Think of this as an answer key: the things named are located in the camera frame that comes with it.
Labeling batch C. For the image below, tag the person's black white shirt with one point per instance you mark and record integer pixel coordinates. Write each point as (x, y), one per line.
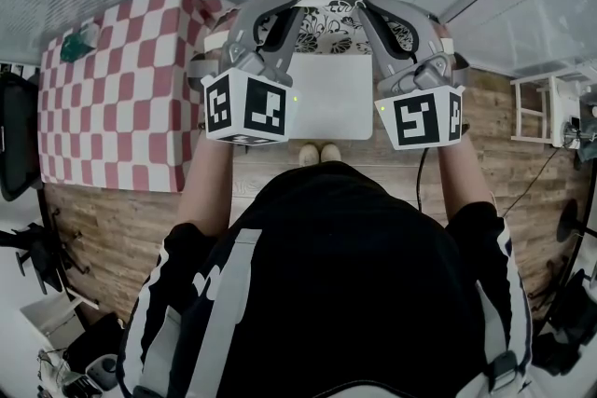
(336, 275)

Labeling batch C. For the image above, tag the person's beige shoe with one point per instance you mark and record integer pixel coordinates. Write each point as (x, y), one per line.
(330, 153)
(309, 155)

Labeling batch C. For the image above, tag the grey round device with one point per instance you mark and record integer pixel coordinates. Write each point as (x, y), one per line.
(101, 373)

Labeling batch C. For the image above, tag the black white floral cushion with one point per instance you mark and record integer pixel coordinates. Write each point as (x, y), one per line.
(329, 28)

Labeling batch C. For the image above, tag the green crumpled bag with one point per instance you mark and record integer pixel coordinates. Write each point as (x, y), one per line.
(77, 44)

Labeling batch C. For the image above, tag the person's left beige shoe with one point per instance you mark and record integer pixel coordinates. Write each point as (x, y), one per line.
(309, 155)

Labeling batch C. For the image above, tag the black office chair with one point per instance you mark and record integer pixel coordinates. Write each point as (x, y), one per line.
(16, 135)

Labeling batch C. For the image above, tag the person's right beige shoe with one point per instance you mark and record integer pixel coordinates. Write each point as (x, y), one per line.
(330, 153)

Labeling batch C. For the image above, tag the red white checkered cloth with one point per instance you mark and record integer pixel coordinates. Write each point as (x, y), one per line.
(121, 107)

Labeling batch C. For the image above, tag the person's right forearm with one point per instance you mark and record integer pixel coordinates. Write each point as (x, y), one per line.
(462, 182)

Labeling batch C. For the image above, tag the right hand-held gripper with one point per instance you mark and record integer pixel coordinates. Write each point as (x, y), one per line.
(415, 119)

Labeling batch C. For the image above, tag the white wooden stool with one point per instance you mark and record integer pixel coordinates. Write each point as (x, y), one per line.
(557, 107)

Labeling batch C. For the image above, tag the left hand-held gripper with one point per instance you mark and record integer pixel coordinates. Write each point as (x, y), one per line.
(252, 107)

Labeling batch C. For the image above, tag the black tripod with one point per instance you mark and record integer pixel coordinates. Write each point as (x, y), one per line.
(42, 256)

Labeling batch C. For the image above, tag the person's left forearm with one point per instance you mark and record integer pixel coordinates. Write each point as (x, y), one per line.
(207, 186)

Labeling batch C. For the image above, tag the black bag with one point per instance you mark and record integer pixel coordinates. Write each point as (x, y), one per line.
(566, 331)

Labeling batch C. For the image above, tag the black round stand base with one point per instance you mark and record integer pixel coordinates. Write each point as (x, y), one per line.
(568, 221)

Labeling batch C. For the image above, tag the white box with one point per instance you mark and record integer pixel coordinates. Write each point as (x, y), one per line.
(49, 314)

